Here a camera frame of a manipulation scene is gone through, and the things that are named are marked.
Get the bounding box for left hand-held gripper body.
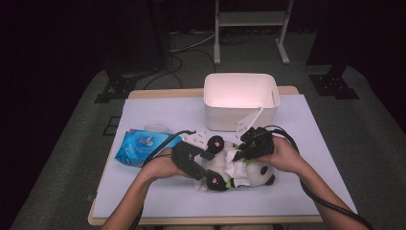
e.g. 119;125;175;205
171;129;209;180

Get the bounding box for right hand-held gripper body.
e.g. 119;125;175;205
236;106;276;161

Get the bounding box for panda plush toy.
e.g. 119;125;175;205
194;135;276;193

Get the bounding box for blue wet wipes pack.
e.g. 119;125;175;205
114;124;183;169

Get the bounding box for white storage bin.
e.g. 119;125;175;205
203;72;282;132

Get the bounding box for person's left hand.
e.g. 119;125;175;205
140;148;192;180

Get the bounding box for person's right hand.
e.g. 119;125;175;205
255;136;310;175

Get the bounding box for wooden table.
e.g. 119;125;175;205
87;85;358;226

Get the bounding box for black stand base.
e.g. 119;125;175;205
94;61;139;104
308;63;360;101

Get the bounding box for white metal stand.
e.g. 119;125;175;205
214;0;295;66

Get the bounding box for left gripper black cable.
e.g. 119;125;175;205
128;128;196;230

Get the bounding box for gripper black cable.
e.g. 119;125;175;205
263;125;375;230
128;128;196;230

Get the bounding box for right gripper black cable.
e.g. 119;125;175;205
263;125;375;230

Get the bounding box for floor cables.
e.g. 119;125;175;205
142;28;253;91

